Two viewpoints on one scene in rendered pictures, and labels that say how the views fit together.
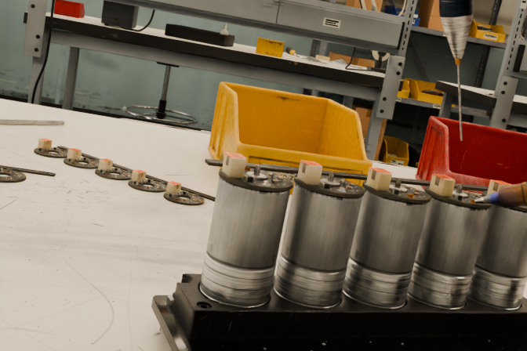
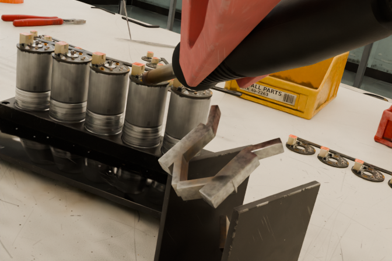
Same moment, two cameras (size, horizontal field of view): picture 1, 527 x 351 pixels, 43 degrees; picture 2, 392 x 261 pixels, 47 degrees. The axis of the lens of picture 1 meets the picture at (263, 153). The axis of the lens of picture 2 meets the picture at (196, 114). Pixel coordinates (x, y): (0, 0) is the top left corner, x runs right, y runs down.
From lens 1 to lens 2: 28 cm
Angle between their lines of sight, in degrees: 40
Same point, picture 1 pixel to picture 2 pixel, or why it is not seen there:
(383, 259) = (88, 103)
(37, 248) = not seen: hidden behind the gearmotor
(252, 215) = (19, 62)
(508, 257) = (170, 123)
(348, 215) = (64, 72)
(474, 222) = (139, 93)
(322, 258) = (54, 92)
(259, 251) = (23, 81)
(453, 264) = (130, 117)
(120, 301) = not seen: hidden behind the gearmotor
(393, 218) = (91, 80)
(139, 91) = not seen: outside the picture
